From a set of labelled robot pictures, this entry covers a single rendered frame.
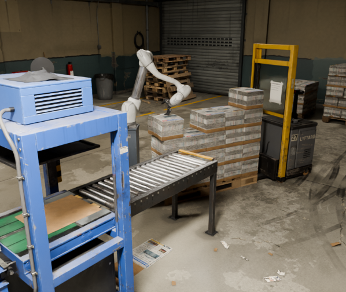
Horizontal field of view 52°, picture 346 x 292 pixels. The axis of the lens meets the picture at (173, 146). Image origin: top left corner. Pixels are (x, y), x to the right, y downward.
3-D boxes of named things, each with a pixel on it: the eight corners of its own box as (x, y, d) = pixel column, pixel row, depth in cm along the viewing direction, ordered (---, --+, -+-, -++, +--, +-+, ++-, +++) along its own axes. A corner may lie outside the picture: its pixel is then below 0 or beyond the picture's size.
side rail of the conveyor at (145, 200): (213, 171, 355) (213, 159, 351) (217, 172, 352) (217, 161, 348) (109, 223, 258) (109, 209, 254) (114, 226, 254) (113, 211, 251)
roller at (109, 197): (88, 190, 296) (88, 184, 294) (127, 207, 267) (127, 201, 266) (84, 192, 292) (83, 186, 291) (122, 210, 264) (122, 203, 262)
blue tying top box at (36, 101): (41, 99, 254) (39, 70, 248) (94, 110, 217) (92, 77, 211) (-25, 109, 221) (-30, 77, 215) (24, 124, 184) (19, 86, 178)
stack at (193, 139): (151, 193, 460) (150, 132, 435) (224, 176, 513) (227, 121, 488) (165, 206, 428) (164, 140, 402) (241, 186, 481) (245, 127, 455)
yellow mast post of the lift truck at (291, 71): (275, 175, 495) (288, 44, 441) (280, 174, 499) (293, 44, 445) (280, 177, 487) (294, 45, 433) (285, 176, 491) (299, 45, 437)
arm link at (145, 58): (153, 61, 372) (154, 59, 384) (142, 46, 368) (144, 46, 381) (143, 68, 375) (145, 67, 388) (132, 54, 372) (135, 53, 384)
